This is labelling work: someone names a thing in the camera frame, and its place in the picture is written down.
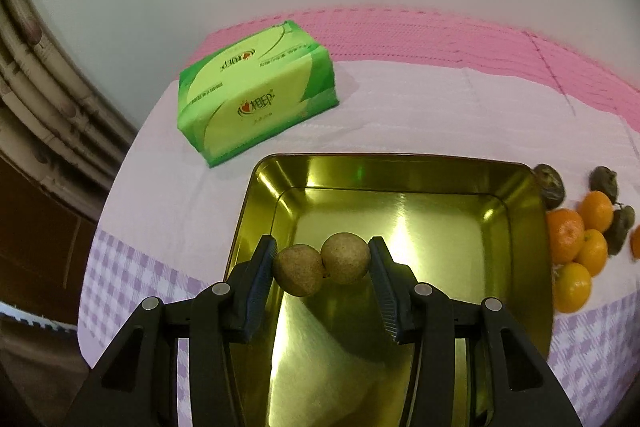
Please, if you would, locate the green tissue pack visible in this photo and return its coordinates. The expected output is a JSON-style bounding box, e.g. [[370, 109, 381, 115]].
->
[[177, 20, 338, 167]]

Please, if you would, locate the dark wrinkled fruit top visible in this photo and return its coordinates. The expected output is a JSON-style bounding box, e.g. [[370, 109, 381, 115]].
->
[[589, 166, 618, 204]]

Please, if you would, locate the gold metal tin tray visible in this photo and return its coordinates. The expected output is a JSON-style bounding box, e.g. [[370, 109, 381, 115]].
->
[[228, 154, 552, 426]]

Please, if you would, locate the orange tangerine at edge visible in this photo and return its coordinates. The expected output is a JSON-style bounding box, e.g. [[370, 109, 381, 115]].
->
[[629, 225, 640, 260]]

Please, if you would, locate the dark wrinkled passion fruit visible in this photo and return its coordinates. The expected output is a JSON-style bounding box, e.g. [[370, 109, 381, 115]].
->
[[533, 164, 565, 210]]

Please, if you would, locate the rattan chair frame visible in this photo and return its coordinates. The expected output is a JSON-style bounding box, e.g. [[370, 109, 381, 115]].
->
[[1, 0, 136, 221]]

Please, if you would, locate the brown longan fruit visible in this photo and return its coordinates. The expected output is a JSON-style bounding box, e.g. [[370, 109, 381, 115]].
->
[[273, 244, 324, 297], [320, 232, 371, 285]]

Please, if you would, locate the orange tangerine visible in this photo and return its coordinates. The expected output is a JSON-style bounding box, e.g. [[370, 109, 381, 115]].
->
[[552, 262, 592, 313], [574, 229, 608, 277], [577, 191, 614, 233], [629, 225, 640, 260], [546, 208, 585, 265]]

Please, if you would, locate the orange tangerine bottom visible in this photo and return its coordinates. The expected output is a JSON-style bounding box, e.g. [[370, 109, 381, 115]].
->
[[552, 262, 592, 313]]

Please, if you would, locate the pink purple checked tablecloth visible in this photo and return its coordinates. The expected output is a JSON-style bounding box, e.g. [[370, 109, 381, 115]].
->
[[77, 7, 640, 427]]

